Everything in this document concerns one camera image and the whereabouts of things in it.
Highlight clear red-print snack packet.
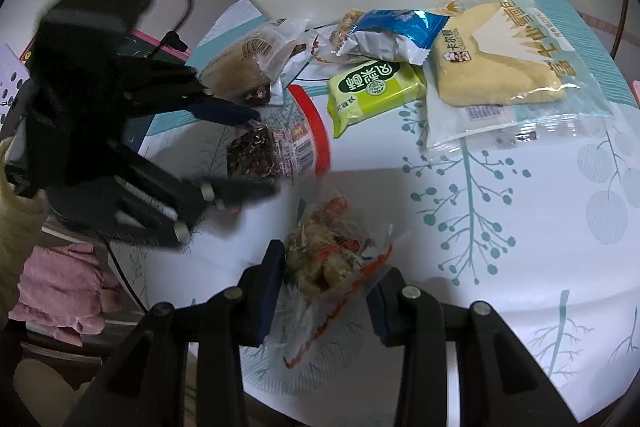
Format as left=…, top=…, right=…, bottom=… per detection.
left=270, top=192, right=411, bottom=370

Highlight green snack packet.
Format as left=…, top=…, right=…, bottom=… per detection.
left=326, top=58, right=428, bottom=138

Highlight blue snack packet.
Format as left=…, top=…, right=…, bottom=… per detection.
left=336, top=8, right=448, bottom=66

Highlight black cable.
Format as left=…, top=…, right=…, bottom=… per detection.
left=157, top=0, right=195, bottom=58

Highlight brown round bread packet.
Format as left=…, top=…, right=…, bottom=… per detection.
left=197, top=18, right=313, bottom=100

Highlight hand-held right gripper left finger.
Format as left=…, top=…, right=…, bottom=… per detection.
left=62, top=239, right=287, bottom=427

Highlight white dotted board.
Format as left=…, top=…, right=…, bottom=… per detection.
left=0, top=44, right=31, bottom=108

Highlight dark brown snack piece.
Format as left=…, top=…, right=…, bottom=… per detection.
left=240, top=84, right=273, bottom=105

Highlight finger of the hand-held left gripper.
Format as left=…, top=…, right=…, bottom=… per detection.
left=112, top=147, right=280, bottom=250
left=122, top=62, right=262, bottom=128

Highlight person's legs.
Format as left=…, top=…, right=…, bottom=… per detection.
left=12, top=357, right=96, bottom=427

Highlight large yellow cake packet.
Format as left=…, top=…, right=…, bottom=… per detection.
left=425, top=0, right=616, bottom=152

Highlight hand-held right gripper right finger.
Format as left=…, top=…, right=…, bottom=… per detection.
left=366, top=268, right=581, bottom=427

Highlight crumpled pink cloth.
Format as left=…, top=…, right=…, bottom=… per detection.
left=9, top=242, right=121, bottom=348

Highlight clear nut bar packet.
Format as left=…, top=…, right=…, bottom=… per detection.
left=307, top=8, right=368, bottom=62

